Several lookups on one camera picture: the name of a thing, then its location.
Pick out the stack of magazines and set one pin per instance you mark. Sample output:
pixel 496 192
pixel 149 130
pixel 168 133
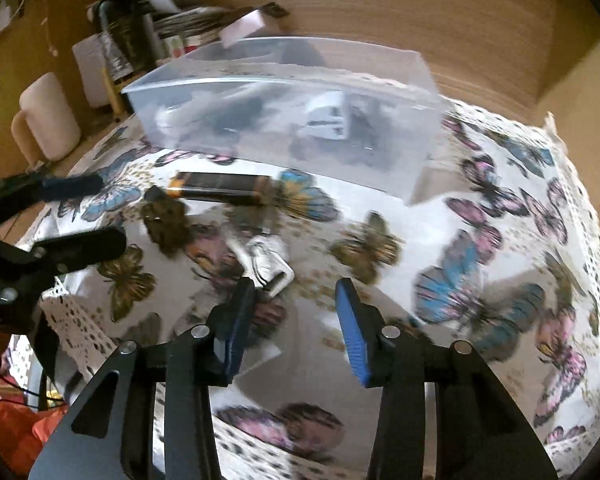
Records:
pixel 195 20

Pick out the white mug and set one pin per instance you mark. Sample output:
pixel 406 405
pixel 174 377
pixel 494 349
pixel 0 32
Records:
pixel 47 120

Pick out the white plug adapter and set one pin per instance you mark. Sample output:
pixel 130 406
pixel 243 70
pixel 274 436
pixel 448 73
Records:
pixel 267 265

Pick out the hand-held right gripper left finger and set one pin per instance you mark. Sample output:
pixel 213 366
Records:
pixel 239 332

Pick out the white charger block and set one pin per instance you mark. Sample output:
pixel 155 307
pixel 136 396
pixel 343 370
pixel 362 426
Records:
pixel 326 121

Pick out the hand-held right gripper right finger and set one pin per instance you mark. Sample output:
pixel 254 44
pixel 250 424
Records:
pixel 354 332

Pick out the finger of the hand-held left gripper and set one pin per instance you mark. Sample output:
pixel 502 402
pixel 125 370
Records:
pixel 72 186
pixel 87 246

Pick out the orange cloth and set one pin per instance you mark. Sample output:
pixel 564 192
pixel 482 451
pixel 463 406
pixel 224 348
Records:
pixel 10 425

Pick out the white paper slip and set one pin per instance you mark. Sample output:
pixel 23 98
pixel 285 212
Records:
pixel 245 27

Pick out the dark glass bottle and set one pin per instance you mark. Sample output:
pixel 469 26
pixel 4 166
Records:
pixel 122 35

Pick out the white carton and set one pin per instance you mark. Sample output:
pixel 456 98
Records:
pixel 91 72

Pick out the black and orange battery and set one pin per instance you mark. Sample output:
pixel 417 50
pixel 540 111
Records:
pixel 220 187

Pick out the clear plastic storage box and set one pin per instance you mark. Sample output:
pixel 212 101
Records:
pixel 290 110

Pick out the butterfly print tablecloth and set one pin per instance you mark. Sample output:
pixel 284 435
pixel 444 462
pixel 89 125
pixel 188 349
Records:
pixel 430 240

